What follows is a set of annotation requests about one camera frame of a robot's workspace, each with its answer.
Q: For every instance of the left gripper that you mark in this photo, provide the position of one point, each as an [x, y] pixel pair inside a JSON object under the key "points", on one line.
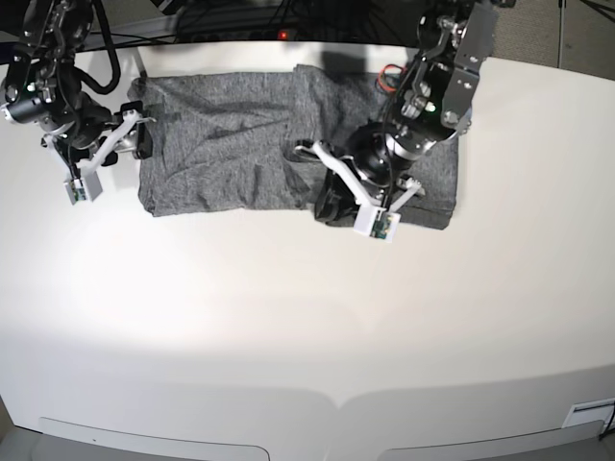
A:
{"points": [[363, 172]]}

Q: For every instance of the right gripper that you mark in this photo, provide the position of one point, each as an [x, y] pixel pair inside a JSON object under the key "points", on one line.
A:
{"points": [[102, 136]]}

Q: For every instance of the grey long-sleeve T-shirt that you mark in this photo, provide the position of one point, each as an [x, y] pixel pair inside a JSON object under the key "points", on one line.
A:
{"points": [[226, 141]]}

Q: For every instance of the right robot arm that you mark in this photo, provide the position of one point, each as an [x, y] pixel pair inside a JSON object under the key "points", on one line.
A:
{"points": [[43, 85]]}

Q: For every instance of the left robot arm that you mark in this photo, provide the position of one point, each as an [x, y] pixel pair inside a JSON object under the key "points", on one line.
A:
{"points": [[431, 102]]}

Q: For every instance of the black power strip red light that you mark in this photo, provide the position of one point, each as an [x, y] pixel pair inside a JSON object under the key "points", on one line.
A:
{"points": [[268, 34]]}

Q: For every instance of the thin metal pole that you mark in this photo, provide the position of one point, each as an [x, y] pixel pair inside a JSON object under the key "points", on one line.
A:
{"points": [[561, 30]]}

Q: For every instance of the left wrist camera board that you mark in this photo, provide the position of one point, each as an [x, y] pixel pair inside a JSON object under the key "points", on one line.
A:
{"points": [[376, 222]]}

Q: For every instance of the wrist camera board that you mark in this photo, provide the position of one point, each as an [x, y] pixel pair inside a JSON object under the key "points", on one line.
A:
{"points": [[87, 188], [376, 222]]}

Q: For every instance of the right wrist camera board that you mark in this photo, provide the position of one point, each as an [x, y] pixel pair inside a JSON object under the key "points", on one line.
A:
{"points": [[87, 188]]}

